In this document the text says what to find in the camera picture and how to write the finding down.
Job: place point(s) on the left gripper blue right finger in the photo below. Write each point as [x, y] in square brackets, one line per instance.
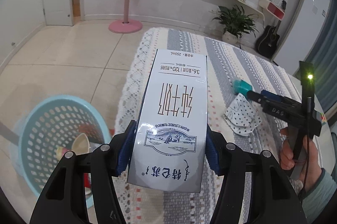
[272, 200]

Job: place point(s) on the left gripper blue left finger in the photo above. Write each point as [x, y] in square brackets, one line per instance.
[63, 200]

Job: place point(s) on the polka dot paper wrapper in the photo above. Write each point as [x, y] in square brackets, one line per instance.
[241, 116]

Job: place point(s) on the teal tissue pack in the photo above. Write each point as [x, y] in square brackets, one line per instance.
[241, 87]

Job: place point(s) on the white blue milk carton box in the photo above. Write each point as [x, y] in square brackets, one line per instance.
[169, 149]

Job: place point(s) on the orange plastic bag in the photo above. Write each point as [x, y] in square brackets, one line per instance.
[90, 131]

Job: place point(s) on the person right hand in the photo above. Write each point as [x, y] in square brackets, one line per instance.
[311, 170]

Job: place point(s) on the colourful puzzle cube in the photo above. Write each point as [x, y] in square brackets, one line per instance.
[322, 118]

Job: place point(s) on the striped woven tablecloth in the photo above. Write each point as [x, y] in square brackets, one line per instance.
[225, 63]

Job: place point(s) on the light blue plastic waste basket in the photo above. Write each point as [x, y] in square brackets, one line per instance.
[51, 124]

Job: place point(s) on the black acoustic guitar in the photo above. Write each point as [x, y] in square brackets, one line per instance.
[266, 44]

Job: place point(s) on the white refrigerator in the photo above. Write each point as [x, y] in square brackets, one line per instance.
[300, 38]

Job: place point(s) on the green potted plant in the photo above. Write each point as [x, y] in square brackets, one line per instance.
[235, 23]

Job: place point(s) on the pink coat stand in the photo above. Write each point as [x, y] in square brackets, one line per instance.
[126, 25]

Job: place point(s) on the red white wall box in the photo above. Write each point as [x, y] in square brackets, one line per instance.
[272, 8]

